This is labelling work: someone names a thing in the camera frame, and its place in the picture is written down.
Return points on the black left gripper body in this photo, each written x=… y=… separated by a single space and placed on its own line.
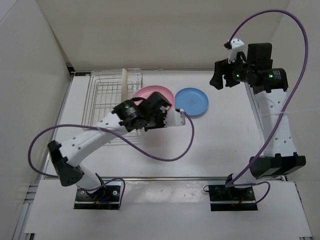
x=155 y=121

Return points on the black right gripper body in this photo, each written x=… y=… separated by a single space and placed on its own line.
x=237 y=72

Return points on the pink plastic plate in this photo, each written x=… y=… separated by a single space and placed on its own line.
x=145 y=92

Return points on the blue plastic plate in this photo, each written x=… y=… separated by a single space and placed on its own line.
x=193 y=101

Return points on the cream plastic plate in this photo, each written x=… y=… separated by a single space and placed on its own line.
x=124 y=85

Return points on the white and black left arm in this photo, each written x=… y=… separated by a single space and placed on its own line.
x=132 y=114

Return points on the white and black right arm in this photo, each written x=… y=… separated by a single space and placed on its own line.
x=268 y=94

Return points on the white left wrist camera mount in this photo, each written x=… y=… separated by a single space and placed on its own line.
x=174 y=118

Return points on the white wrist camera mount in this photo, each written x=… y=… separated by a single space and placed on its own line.
x=234 y=46
x=174 y=118

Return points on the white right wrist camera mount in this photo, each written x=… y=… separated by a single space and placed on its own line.
x=234 y=46

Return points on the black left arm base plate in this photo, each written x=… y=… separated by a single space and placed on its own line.
x=107 y=198

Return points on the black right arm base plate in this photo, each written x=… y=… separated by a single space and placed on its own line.
x=223 y=199

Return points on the aluminium table frame rail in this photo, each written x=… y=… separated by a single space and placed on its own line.
x=280 y=178

